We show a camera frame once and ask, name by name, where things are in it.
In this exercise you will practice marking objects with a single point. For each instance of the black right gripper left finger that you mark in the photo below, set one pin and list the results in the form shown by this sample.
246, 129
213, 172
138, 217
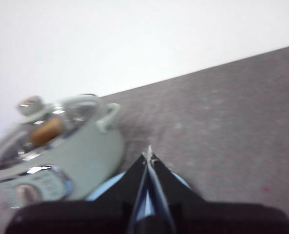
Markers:
90, 214

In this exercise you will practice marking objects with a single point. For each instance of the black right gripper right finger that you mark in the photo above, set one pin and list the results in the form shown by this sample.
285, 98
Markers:
208, 217

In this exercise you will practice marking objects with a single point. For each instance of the yellow corn cob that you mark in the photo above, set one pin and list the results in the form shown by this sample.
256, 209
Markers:
45, 132

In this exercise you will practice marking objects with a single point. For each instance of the glass lid with round knob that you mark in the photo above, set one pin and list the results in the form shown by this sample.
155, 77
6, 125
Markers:
29, 106

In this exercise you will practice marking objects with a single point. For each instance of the blue round plate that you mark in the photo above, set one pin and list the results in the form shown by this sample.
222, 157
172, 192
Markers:
103, 189

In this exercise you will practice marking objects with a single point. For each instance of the pale green electric steamer pot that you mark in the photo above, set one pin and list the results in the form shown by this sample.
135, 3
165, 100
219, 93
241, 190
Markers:
90, 151

